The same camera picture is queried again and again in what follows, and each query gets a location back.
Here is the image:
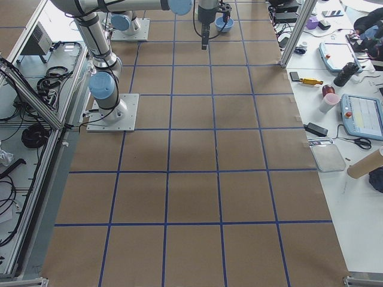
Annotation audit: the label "purple tissue box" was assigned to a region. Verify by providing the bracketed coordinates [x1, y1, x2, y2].
[306, 16, 319, 30]

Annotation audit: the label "aluminium frame post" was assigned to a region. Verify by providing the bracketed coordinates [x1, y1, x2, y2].
[279, 0, 317, 68]

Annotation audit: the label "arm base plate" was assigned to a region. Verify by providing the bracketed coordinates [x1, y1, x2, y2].
[111, 14, 150, 42]
[86, 93, 139, 132]

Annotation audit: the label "lower blue teach pendant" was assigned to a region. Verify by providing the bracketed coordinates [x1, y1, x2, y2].
[340, 94, 382, 141]

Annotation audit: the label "black power adapter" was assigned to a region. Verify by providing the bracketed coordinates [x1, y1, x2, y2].
[303, 123, 328, 137]

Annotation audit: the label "grey control box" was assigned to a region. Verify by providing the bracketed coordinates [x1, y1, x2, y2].
[17, 22, 53, 63]

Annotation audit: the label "upper blue teach pendant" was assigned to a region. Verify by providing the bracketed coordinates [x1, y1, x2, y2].
[318, 42, 363, 74]

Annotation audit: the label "aluminium frame rail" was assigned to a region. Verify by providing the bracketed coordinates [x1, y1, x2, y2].
[1, 57, 64, 130]

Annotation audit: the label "coiled black cable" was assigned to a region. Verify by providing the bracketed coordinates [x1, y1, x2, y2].
[21, 122, 48, 150]

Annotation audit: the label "white cup pink lid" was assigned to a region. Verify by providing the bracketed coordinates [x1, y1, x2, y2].
[319, 93, 341, 113]

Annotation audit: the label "black electronics box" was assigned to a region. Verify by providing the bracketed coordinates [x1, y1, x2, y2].
[273, 3, 299, 23]

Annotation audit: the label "dark red jar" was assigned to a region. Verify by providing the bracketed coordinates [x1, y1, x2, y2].
[321, 84, 336, 97]

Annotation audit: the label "cardboard tube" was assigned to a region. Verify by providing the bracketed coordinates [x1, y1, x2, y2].
[346, 147, 382, 179]

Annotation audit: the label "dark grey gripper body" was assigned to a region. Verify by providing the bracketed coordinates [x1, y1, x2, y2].
[197, 0, 223, 23]

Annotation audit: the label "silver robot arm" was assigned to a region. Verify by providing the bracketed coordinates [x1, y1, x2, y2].
[99, 11, 210, 50]
[53, 1, 195, 127]

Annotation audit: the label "black cable bundle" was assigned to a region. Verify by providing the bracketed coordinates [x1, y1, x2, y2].
[36, 66, 73, 99]

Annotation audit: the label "black handled scissors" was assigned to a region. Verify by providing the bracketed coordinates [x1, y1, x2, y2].
[344, 137, 372, 150]

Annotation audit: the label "blue teach pendant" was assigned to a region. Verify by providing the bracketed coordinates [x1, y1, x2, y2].
[340, 94, 382, 141]
[318, 42, 363, 74]

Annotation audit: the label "blue bowl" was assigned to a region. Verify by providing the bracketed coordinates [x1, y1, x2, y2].
[214, 17, 235, 33]

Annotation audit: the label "black water bottle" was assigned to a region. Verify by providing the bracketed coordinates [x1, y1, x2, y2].
[333, 62, 359, 87]

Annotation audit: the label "black smartphone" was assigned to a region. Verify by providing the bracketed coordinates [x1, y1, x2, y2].
[289, 71, 300, 82]

